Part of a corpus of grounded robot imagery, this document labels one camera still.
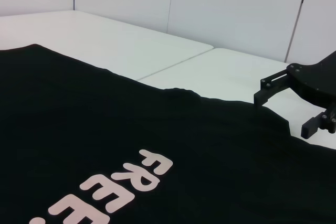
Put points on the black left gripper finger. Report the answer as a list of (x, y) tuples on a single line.
[(324, 121), (271, 85)]

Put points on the black shirt with FREE print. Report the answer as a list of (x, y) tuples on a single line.
[(105, 119)]

